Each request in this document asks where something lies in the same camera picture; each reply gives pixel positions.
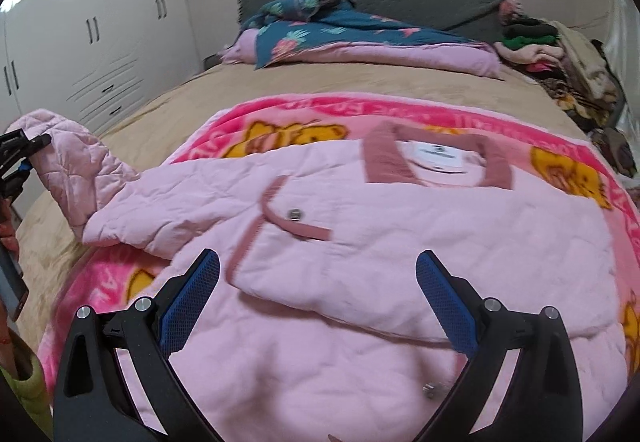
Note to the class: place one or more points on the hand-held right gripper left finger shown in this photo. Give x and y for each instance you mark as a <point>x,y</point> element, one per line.
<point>192,294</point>

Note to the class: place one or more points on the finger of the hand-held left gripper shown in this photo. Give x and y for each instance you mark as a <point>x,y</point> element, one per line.
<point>22,147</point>

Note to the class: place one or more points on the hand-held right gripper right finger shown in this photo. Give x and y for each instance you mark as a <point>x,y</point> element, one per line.
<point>445,297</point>

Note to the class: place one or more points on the pink quilted jacket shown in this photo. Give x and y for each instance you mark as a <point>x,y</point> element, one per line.
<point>350,232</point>

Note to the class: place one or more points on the bag of mixed clothes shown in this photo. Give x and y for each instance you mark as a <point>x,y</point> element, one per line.
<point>615,147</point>

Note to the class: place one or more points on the pile of folded clothes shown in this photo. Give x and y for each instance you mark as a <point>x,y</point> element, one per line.
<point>565,52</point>

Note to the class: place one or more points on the grey flat panel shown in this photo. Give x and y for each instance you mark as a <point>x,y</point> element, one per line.
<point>10,277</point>

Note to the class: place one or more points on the white wardrobe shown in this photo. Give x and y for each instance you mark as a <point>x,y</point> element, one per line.
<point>100,32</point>

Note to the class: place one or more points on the pink bear printed blanket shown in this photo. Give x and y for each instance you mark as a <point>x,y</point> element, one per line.
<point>565,172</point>

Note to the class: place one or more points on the yellow-green cloth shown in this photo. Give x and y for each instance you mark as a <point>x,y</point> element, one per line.
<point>32,387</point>

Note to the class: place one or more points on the bed with beige sheet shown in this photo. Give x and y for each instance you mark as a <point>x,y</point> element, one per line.
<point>350,82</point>

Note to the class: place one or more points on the teal floral pink quilt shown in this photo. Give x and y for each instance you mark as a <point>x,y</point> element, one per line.
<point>350,40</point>

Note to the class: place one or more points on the white satin curtain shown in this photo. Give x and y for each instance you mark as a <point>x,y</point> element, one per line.
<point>625,47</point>

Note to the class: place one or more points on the teal floral pillow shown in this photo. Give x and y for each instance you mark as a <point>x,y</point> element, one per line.
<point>295,2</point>

